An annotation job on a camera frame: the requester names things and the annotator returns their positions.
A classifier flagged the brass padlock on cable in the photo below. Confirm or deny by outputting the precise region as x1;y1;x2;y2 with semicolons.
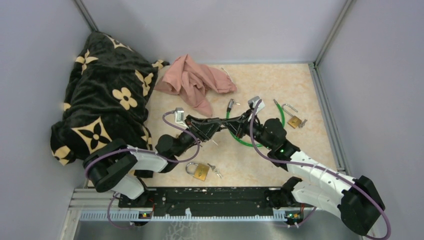
281;103;308;129

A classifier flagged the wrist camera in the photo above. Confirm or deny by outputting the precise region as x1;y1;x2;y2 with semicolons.
247;96;266;113
173;107;187;128

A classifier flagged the brass padlock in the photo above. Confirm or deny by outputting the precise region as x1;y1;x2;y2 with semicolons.
185;162;223;181
281;103;308;129

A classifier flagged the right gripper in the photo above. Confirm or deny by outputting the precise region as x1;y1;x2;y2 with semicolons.
222;109;273;151

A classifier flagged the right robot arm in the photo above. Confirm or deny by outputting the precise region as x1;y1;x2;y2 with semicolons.
224;110;392;240

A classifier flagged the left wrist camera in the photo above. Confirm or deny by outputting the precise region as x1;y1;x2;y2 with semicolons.
173;107;187;128

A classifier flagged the pink cloth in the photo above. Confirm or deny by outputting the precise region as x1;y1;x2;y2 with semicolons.
154;54;238;118

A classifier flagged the aluminium frame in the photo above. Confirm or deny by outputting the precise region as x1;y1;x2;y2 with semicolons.
59;0;382;240

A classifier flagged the green cable lock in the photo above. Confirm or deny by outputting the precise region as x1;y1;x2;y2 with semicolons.
226;98;285;148

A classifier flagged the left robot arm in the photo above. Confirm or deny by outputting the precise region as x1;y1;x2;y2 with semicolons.
83;108;224;207

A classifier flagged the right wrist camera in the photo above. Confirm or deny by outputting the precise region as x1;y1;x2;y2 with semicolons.
247;96;266;113

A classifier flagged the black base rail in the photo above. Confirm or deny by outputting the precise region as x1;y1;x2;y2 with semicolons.
119;186;299;218

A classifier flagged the black floral blanket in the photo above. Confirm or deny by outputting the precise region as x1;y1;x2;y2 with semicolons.
50;31;168;165

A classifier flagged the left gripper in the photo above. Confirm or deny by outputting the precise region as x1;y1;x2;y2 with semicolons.
175;115;225;158

